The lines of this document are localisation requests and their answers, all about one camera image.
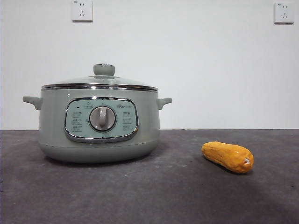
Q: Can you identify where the sage green electric pot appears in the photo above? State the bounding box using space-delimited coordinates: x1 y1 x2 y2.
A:
22 86 173 163

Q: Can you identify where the white wall socket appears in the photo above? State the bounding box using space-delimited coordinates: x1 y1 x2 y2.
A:
273 2 295 25
71 0 93 23

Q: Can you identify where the glass lid with green knob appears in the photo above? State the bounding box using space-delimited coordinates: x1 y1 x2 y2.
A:
42 63 158 91

